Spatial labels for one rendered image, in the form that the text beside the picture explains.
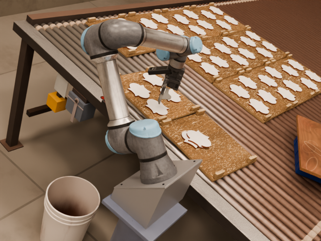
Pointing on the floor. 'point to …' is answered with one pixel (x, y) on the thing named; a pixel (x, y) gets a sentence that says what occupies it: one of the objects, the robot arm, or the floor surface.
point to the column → (126, 219)
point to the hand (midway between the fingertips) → (159, 96)
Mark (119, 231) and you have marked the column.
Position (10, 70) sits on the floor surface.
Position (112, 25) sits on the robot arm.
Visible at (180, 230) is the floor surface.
